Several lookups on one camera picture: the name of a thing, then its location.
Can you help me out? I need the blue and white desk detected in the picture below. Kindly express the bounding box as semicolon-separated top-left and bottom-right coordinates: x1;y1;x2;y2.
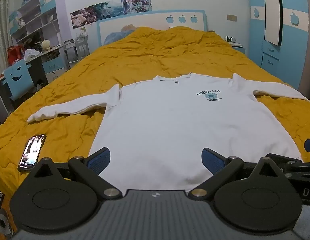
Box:
0;44;68;117

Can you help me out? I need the red bag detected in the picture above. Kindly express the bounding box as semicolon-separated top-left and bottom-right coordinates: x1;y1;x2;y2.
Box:
7;45;25;64

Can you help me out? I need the patterned rug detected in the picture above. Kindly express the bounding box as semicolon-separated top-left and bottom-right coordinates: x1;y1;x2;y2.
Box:
0;189;16;236

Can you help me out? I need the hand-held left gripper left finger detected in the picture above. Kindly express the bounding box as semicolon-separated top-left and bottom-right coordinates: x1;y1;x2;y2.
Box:
31;147;122;197

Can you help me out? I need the blue and white shelf unit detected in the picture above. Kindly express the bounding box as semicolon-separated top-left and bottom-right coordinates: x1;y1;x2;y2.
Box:
8;0;61;47

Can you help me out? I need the mustard yellow blanket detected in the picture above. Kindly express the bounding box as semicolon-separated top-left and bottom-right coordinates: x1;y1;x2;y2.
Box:
0;26;310;198

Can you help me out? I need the white plastic bag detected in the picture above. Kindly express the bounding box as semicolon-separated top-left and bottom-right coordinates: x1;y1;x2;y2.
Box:
24;49;40;61

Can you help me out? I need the blue chair with face cutout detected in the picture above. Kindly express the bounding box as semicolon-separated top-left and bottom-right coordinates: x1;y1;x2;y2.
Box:
3;61;34;101

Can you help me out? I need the blue and white wardrobe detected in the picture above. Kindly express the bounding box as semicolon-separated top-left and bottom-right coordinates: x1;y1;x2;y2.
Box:
246;0;310;93

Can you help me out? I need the grey trolley cart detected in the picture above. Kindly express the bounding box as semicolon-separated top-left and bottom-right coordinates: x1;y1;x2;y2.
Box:
63;35;90;69

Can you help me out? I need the blue pillow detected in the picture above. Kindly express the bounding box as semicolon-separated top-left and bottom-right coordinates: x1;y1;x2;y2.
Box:
103;24;136;46

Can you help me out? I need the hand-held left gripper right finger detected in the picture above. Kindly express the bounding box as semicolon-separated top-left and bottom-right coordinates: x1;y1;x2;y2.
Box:
189;147;285;198

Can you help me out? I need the white and blue headboard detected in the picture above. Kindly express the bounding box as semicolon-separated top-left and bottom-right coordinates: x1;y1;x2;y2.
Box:
96;10;208;48

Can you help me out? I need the white and blue nightstand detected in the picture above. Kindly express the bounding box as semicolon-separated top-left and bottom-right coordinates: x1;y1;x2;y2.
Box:
230;42;246;54

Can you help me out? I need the anime wall poster strip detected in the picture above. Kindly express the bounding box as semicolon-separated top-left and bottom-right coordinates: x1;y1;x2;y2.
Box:
70;0;153;30

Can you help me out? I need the wardrobe mirror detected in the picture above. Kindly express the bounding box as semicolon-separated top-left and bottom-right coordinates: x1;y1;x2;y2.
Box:
262;0;283;47

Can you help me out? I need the white long-sleeve sweatshirt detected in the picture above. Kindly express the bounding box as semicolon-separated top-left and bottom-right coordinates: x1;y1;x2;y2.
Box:
27;72;310;193

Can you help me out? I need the black smartphone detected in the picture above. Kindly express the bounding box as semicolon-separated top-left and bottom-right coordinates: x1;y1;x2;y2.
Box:
18;133;47;172

